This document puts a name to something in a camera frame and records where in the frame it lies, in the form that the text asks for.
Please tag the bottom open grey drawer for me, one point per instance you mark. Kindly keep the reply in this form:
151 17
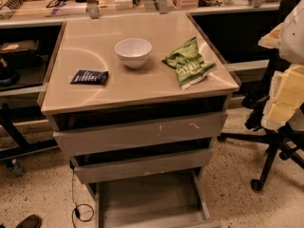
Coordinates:
169 200

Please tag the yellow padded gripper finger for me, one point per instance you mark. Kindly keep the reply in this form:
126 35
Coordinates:
286 97
271 40

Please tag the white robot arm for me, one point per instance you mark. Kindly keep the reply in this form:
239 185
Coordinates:
291 41

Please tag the dark blue snack packet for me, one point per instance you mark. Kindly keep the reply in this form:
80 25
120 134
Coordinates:
90 77

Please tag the top grey drawer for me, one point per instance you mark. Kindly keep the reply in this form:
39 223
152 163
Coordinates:
130 135

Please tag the black caster wheel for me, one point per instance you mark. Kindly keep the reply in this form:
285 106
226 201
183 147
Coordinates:
16 168

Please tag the white ceramic bowl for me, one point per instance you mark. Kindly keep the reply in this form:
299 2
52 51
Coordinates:
133 52

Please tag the black table leg frame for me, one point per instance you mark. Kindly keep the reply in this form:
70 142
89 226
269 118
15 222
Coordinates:
10 116

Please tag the middle grey drawer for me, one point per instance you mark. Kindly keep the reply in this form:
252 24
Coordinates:
117 170

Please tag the grey drawer cabinet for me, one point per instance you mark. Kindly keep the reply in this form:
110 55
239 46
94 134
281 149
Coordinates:
131 95

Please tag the brown shoe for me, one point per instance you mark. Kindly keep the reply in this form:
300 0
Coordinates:
31 221

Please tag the green jalapeno chip bag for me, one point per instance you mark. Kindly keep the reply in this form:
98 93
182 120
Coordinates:
189 64

